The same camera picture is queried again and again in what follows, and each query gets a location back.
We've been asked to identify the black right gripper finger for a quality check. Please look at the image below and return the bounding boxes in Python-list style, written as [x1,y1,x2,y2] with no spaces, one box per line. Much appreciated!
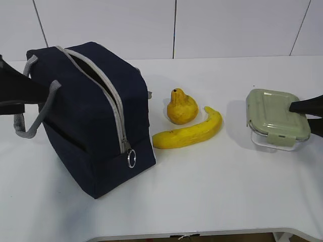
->
[307,114,323,137]
[289,95,323,114]

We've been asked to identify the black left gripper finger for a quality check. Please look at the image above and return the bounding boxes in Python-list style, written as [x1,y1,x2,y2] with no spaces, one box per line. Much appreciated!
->
[0,58,48,115]

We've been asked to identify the green lid glass container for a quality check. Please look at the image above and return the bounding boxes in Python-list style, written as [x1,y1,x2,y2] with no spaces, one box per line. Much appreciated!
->
[246,89,311,151]

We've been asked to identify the navy blue lunch bag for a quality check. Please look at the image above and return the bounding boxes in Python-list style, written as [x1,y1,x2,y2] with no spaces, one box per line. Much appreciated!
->
[14,42,156,199]

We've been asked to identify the yellow pear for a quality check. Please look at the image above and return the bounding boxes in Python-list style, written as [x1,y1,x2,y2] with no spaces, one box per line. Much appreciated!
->
[167,88,199,125]

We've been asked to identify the yellow banana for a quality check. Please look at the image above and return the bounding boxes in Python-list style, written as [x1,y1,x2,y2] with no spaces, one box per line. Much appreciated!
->
[152,106,223,149]

